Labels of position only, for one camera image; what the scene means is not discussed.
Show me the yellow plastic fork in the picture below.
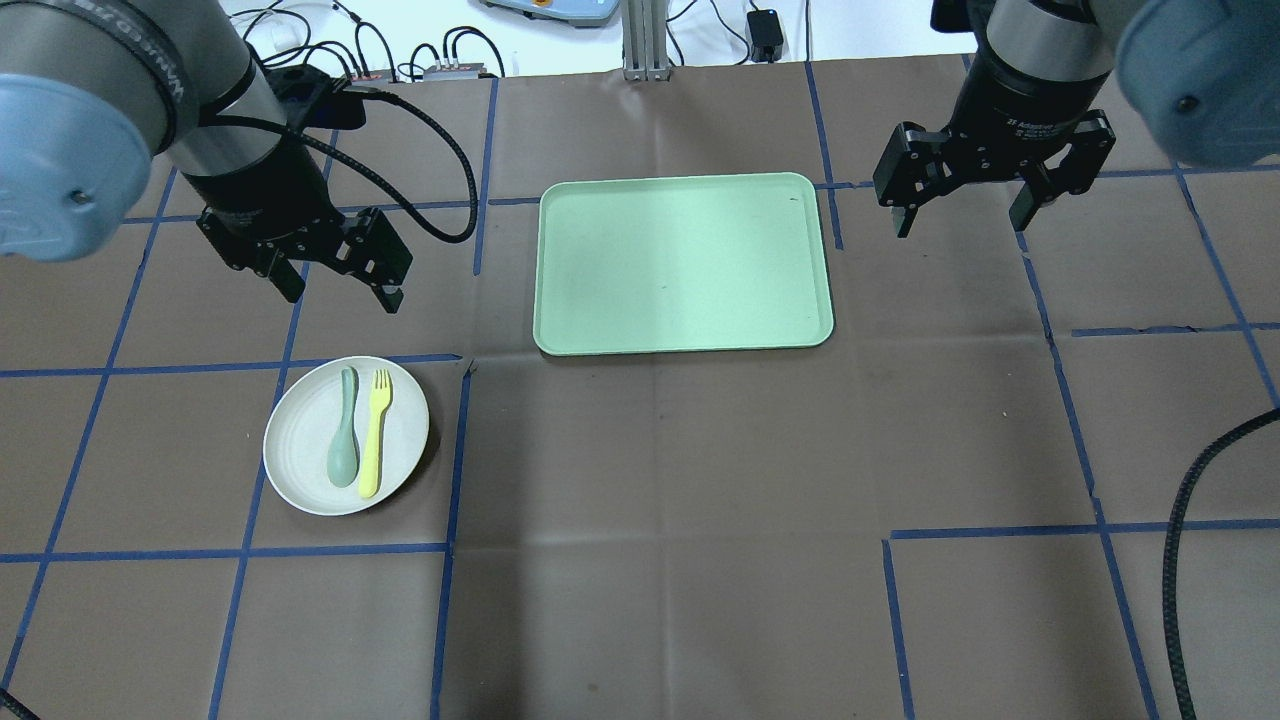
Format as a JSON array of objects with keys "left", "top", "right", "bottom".
[{"left": 357, "top": 368, "right": 393, "bottom": 498}]

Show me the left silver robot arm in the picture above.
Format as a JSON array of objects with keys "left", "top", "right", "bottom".
[{"left": 1, "top": 1, "right": 412, "bottom": 313}]

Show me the white round plate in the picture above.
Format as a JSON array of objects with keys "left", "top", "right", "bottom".
[{"left": 262, "top": 356, "right": 430, "bottom": 518}]

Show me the light green tray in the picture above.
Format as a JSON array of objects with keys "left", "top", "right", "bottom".
[{"left": 532, "top": 172, "right": 835, "bottom": 357}]

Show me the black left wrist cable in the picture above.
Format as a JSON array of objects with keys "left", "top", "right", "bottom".
[{"left": 200, "top": 85, "right": 480, "bottom": 243}]

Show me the blue teach pendant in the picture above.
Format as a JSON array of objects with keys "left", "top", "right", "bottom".
[{"left": 481, "top": 0, "right": 621, "bottom": 28}]

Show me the black right braided cable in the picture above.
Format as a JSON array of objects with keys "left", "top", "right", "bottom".
[{"left": 1162, "top": 406, "right": 1280, "bottom": 720}]

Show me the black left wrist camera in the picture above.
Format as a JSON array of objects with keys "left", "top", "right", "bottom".
[{"left": 265, "top": 64, "right": 360, "bottom": 131}]

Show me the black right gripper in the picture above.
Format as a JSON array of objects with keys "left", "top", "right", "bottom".
[{"left": 876, "top": 60, "right": 1117, "bottom": 238}]

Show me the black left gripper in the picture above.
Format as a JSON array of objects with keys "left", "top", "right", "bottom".
[{"left": 184, "top": 140, "right": 413, "bottom": 314}]

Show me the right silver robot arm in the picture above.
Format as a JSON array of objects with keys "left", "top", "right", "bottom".
[{"left": 873, "top": 1, "right": 1279, "bottom": 238}]

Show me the aluminium frame post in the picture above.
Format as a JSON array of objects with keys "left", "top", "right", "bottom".
[{"left": 620, "top": 0, "right": 672, "bottom": 82}]

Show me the green plastic spoon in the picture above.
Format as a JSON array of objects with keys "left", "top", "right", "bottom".
[{"left": 326, "top": 366, "right": 360, "bottom": 488}]

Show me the black power adapter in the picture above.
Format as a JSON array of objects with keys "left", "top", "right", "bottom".
[{"left": 746, "top": 8, "right": 785, "bottom": 63}]

